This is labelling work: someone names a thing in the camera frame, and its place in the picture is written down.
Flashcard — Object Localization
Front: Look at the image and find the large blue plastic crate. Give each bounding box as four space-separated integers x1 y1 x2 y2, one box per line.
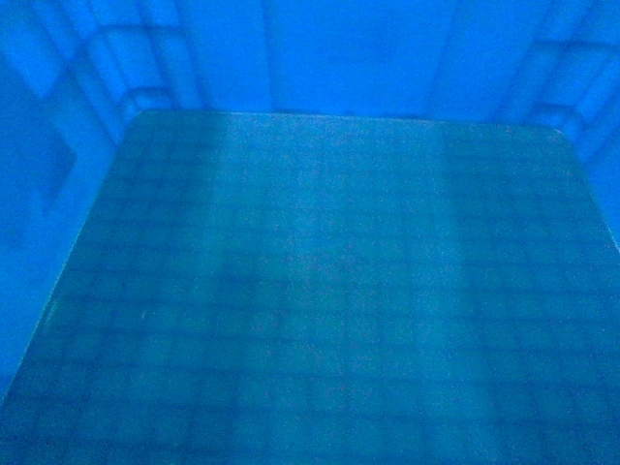
1 1 619 464

